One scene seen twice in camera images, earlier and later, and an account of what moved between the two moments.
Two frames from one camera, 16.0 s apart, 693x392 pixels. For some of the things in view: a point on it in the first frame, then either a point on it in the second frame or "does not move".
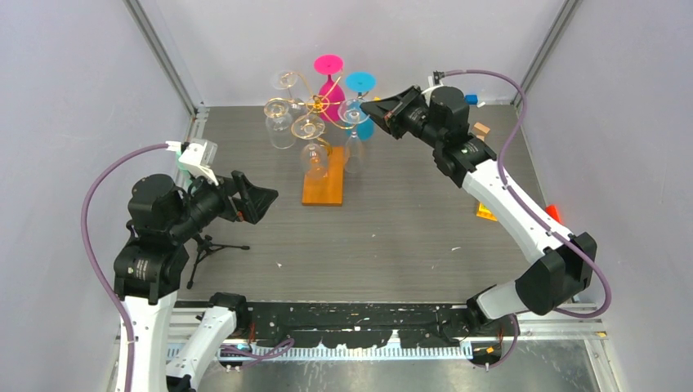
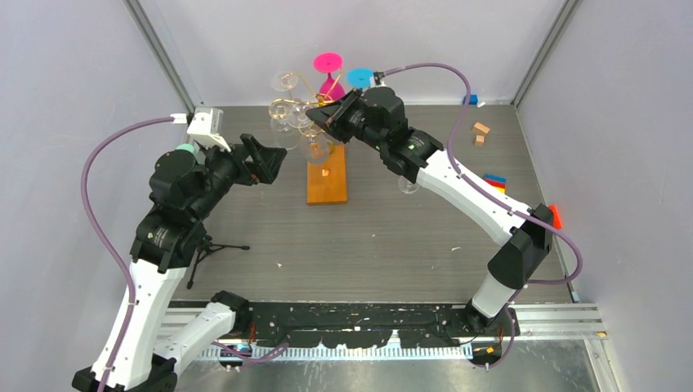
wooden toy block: [480, 131] does not move
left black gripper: [257, 198] -> [269, 158]
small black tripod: [205, 247] does not move
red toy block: [552, 211] does not move
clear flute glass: [350, 111] -> [406, 186]
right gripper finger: [382, 113] -> [319, 116]
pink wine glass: [331, 94] does not move
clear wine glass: [285, 79] does not move
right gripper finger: [395, 103] -> [348, 101]
